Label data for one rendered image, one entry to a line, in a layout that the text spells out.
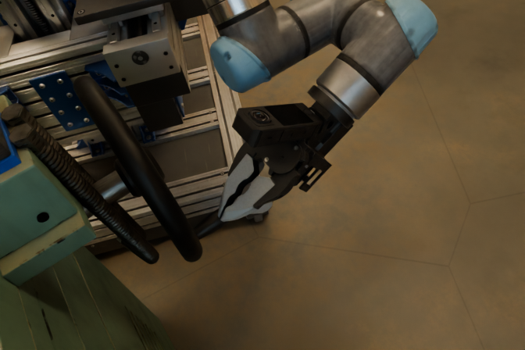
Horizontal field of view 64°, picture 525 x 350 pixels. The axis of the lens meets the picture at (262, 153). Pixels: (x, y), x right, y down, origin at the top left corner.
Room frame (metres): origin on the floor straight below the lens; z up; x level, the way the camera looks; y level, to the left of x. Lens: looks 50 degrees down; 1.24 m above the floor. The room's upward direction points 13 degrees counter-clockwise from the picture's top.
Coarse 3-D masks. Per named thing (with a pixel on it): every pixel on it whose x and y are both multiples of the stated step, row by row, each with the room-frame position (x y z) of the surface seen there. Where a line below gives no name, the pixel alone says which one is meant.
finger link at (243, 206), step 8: (256, 184) 0.32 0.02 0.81; (264, 184) 0.31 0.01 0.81; (272, 184) 0.31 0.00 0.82; (248, 192) 0.31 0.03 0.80; (256, 192) 0.31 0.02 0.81; (264, 192) 0.30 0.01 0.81; (240, 200) 0.31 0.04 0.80; (248, 200) 0.30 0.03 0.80; (256, 200) 0.30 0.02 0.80; (232, 208) 0.31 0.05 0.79; (240, 208) 0.30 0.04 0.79; (248, 208) 0.30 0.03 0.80; (264, 208) 0.31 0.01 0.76; (224, 216) 0.30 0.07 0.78; (232, 216) 0.30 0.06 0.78; (240, 216) 0.30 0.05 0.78
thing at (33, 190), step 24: (0, 96) 0.41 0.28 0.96; (24, 168) 0.29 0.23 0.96; (0, 192) 0.28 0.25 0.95; (24, 192) 0.28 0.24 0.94; (48, 192) 0.29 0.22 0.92; (0, 216) 0.27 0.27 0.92; (24, 216) 0.27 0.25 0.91; (48, 216) 0.28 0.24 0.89; (0, 240) 0.26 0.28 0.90; (24, 240) 0.27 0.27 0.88
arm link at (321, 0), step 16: (304, 0) 0.48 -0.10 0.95; (320, 0) 0.48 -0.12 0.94; (336, 0) 0.48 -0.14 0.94; (352, 0) 0.46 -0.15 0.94; (368, 0) 0.46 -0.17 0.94; (304, 16) 0.46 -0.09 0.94; (320, 16) 0.46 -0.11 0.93; (336, 16) 0.46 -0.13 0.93; (320, 32) 0.45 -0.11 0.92; (336, 32) 0.45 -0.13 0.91; (320, 48) 0.46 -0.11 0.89
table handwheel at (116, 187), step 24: (96, 96) 0.38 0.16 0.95; (96, 120) 0.35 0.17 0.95; (120, 120) 0.35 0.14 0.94; (120, 144) 0.32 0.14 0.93; (120, 168) 0.37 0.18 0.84; (144, 168) 0.30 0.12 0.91; (120, 192) 0.35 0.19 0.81; (144, 192) 0.28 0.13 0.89; (168, 192) 0.28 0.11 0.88; (168, 216) 0.26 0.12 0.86; (192, 240) 0.26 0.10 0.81
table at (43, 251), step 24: (72, 216) 0.29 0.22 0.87; (48, 240) 0.27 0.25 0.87; (72, 240) 0.27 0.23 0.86; (0, 264) 0.25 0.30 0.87; (24, 264) 0.24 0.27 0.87; (48, 264) 0.25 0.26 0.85; (0, 288) 0.22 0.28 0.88; (0, 312) 0.18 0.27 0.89; (0, 336) 0.16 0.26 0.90; (24, 336) 0.17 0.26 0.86
